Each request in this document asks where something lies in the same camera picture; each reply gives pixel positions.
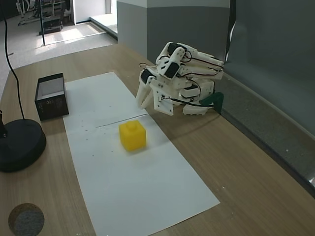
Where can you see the black case on floor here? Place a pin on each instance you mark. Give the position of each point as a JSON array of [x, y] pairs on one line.
[[52, 25]]

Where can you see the black round stand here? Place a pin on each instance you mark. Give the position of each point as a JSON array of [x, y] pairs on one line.
[[22, 145]]

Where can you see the green table clamp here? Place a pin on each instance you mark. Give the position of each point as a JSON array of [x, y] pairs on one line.
[[216, 99]]

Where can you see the black vertical pole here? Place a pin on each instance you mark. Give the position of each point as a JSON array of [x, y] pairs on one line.
[[42, 22]]

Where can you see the yellow plastic cube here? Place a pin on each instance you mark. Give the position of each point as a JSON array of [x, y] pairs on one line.
[[133, 136]]

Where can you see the white gripper camera mount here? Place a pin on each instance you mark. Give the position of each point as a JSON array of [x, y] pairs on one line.
[[163, 105]]

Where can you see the white paper sheet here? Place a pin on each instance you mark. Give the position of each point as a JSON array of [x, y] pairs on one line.
[[98, 98], [137, 186]]

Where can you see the dark open cardboard box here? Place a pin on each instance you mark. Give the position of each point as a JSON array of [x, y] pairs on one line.
[[53, 105]]

